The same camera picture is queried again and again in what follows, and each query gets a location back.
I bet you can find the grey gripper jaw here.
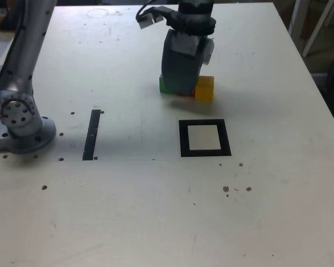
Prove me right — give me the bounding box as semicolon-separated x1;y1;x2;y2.
202;38;215;67
160;28;206;97

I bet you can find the yellow cube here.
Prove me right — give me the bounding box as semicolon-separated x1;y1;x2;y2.
194;75;215;102

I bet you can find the black tape square outline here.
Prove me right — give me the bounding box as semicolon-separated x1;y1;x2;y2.
178;118;232;158

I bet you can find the black tape strip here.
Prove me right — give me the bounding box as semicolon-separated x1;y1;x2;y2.
82;109;101;161

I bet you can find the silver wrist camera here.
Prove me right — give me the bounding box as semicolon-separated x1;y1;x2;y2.
138;6;165;30

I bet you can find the white metal shelf frame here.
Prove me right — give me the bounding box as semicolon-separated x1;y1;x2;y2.
288;0;334;58

